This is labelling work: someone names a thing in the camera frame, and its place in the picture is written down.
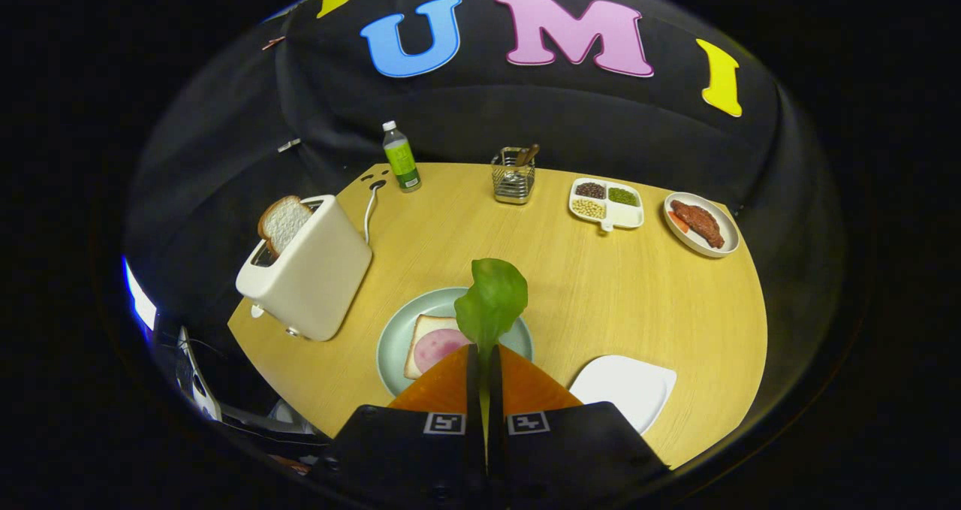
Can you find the white square plate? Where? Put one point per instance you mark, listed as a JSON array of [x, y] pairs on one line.
[[623, 386]]

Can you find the white clip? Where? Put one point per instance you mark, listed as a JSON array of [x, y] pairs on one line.
[[289, 145]]

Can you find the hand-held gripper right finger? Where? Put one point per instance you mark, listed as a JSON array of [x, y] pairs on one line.
[[495, 390]]

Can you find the black backdrop cloth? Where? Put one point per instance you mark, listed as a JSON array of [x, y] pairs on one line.
[[525, 112]]

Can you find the bread slice under ham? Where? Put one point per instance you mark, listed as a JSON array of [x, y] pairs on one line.
[[424, 330]]

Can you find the green lettuce leaf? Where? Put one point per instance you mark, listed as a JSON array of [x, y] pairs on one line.
[[492, 300]]

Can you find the round white meat plate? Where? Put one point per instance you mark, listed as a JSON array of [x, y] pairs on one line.
[[722, 250]]

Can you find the pale green round plate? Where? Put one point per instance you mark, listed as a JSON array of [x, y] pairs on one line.
[[398, 330]]

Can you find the lit monitor screen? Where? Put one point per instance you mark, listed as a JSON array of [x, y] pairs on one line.
[[140, 300]]

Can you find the orange carrot piece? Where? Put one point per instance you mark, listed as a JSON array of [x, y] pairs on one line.
[[678, 222]]

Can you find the white toaster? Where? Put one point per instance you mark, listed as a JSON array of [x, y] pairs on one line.
[[315, 277]]

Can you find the plain bread slice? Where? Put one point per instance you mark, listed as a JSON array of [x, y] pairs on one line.
[[284, 224]]

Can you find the white divided bean dish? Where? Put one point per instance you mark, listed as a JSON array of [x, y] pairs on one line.
[[623, 215]]

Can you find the copper clip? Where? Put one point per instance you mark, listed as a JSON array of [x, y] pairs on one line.
[[272, 42]]

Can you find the grey laptop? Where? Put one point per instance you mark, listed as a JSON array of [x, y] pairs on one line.
[[199, 378]]

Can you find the brown meat piece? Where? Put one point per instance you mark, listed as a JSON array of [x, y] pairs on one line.
[[698, 221]]

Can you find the green label drink bottle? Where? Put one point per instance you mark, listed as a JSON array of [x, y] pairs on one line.
[[402, 161]]

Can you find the pink ham slice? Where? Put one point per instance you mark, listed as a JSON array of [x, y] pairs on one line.
[[439, 348]]

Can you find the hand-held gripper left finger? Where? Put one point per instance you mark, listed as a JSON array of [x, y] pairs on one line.
[[473, 390]]

